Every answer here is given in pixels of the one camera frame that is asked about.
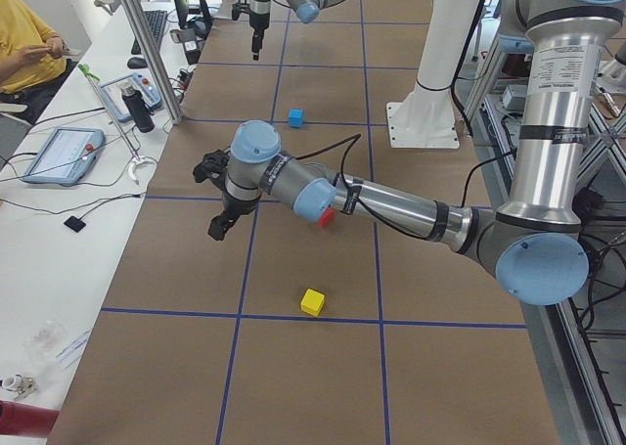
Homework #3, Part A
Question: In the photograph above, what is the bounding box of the teach pendant far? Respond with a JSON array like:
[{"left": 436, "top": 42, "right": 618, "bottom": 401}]
[{"left": 100, "top": 71, "right": 163, "bottom": 124}]

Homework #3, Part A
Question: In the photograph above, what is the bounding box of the aluminium frame post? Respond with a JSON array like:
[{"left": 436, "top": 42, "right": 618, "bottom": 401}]
[{"left": 120, "top": 0, "right": 183, "bottom": 125}]

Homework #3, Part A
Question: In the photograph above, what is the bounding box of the black water bottle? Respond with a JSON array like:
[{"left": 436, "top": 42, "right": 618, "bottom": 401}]
[{"left": 120, "top": 82, "right": 155, "bottom": 133}]

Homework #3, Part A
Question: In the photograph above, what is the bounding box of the yellow cube block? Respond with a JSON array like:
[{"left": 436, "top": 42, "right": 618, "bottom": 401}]
[{"left": 300, "top": 289, "right": 326, "bottom": 317}]

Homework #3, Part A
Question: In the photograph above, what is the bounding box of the red cube block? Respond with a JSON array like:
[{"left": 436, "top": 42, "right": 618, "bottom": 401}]
[{"left": 317, "top": 207, "right": 335, "bottom": 228}]

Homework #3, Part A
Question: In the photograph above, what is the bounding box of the white pedestal base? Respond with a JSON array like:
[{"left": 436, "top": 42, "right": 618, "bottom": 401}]
[{"left": 386, "top": 0, "right": 484, "bottom": 150}]

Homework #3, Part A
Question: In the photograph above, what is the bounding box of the person in yellow shirt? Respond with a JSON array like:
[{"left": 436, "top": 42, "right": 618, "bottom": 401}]
[{"left": 1, "top": 0, "right": 76, "bottom": 124}]

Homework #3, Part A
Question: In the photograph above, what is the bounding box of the brown paper table cover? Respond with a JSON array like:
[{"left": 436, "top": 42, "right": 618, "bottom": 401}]
[{"left": 49, "top": 0, "right": 586, "bottom": 444}]

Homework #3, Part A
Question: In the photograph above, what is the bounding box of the red fire extinguisher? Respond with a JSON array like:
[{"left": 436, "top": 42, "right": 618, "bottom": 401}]
[{"left": 0, "top": 401, "right": 60, "bottom": 438}]

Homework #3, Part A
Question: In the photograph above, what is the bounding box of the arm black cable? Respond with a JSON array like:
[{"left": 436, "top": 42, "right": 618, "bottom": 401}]
[{"left": 292, "top": 132, "right": 392, "bottom": 226}]

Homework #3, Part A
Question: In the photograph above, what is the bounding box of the black computer mouse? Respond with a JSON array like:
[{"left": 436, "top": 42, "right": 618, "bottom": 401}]
[{"left": 126, "top": 57, "right": 148, "bottom": 69}]

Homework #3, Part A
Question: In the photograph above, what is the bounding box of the black keyboard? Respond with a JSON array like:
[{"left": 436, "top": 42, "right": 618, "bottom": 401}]
[{"left": 144, "top": 10, "right": 168, "bottom": 52}]

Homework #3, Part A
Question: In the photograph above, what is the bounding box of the teach pendant near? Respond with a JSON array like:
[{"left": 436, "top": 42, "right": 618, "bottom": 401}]
[{"left": 22, "top": 127, "right": 106, "bottom": 186}]

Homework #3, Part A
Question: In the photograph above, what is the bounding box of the small black square pad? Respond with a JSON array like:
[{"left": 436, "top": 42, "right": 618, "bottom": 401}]
[{"left": 64, "top": 215, "right": 86, "bottom": 233}]

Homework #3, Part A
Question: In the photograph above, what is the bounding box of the teach pendant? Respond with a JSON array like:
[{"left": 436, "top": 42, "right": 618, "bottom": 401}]
[
  {"left": 22, "top": 127, "right": 106, "bottom": 186},
  {"left": 100, "top": 71, "right": 163, "bottom": 124}
]

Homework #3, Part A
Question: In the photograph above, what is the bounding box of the blue cube block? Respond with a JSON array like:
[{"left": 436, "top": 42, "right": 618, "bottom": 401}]
[{"left": 288, "top": 109, "right": 304, "bottom": 128}]

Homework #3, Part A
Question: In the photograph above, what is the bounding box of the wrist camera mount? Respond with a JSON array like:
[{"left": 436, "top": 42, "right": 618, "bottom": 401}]
[
  {"left": 231, "top": 0, "right": 250, "bottom": 21},
  {"left": 193, "top": 150, "right": 230, "bottom": 191}
]

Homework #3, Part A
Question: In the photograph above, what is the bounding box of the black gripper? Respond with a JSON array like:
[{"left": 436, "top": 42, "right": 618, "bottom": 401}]
[
  {"left": 249, "top": 0, "right": 269, "bottom": 62},
  {"left": 207, "top": 180, "right": 262, "bottom": 241}
]

